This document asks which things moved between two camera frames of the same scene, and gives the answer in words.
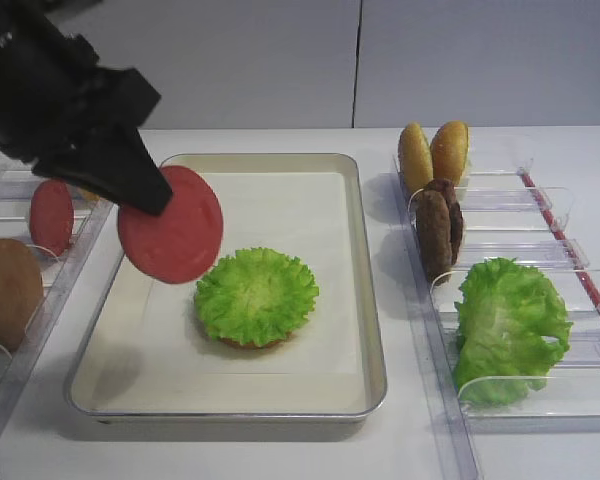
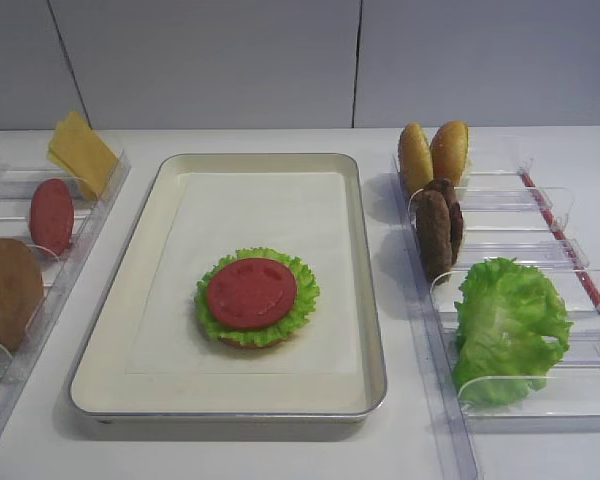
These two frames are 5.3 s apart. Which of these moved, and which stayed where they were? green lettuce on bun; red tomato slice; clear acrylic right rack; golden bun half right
Moved: red tomato slice
Stayed: green lettuce on bun; clear acrylic right rack; golden bun half right
